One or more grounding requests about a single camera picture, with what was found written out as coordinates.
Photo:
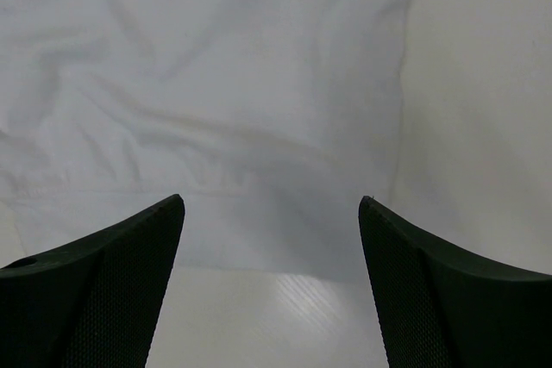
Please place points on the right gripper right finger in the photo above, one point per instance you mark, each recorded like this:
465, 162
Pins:
439, 305

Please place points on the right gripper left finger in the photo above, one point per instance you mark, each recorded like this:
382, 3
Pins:
94, 302

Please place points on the white skirt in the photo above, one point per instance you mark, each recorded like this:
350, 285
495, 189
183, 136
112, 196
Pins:
271, 118

